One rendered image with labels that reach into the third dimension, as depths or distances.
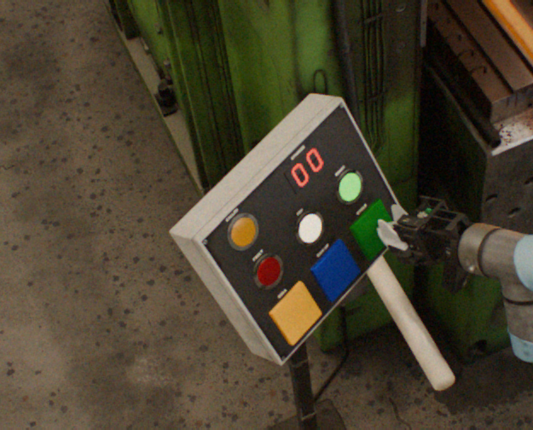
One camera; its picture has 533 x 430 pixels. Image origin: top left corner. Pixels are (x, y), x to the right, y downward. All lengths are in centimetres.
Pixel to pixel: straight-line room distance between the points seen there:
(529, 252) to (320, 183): 37
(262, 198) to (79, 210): 155
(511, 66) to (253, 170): 60
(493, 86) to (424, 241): 47
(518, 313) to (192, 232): 49
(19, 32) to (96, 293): 101
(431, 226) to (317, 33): 41
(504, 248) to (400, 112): 65
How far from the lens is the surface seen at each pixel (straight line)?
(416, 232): 174
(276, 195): 177
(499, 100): 212
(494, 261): 167
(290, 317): 183
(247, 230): 174
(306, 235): 182
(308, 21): 193
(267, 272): 178
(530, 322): 169
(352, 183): 186
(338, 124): 183
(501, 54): 217
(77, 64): 359
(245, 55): 251
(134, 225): 319
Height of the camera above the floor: 262
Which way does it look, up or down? 57 degrees down
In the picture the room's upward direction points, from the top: 9 degrees counter-clockwise
